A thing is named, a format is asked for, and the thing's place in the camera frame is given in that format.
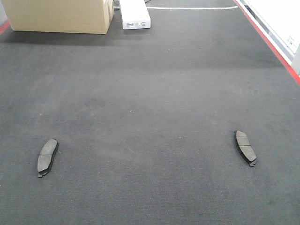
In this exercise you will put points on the white cardboard box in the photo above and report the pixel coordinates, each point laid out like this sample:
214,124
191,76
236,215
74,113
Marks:
134,15

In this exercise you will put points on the dark grey conveyor belt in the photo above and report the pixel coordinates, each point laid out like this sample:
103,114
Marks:
141,144

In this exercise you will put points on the brake pad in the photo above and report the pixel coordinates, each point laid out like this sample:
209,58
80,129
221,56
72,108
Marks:
46,157
244,147

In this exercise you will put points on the brown cardboard box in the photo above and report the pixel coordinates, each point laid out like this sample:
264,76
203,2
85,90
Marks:
63,16

